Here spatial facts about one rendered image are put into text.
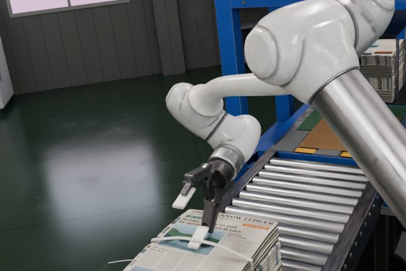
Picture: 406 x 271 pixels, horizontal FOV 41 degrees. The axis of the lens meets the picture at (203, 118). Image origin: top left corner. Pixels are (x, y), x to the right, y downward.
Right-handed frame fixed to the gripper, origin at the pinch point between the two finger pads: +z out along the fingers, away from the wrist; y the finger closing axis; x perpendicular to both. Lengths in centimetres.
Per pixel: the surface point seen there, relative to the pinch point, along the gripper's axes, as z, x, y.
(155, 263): 8.1, 7.0, 6.9
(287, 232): -42, -3, 47
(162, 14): -455, 327, 163
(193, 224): -10.0, 7.1, 12.1
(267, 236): -11.5, -14.2, 13.3
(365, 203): -67, -24, 53
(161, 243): 0.5, 10.5, 9.0
